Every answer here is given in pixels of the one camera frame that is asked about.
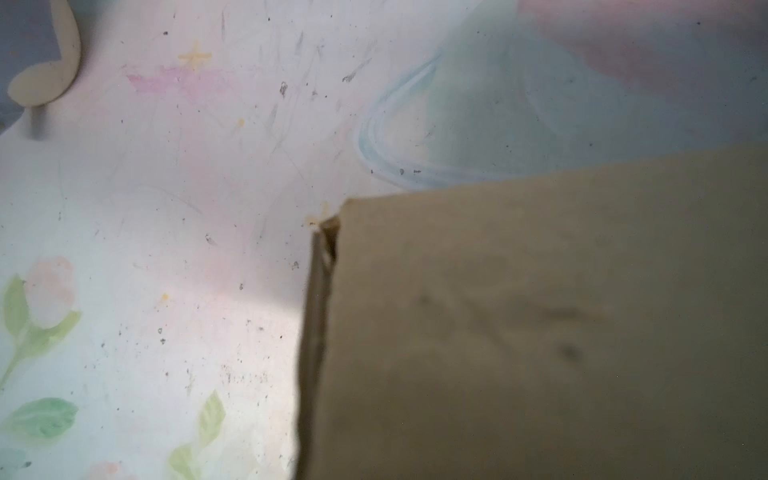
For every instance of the brown cardboard box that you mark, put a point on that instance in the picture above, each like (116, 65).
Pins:
(603, 323)

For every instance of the cream ceramic mug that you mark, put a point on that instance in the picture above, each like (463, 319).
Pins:
(40, 51)

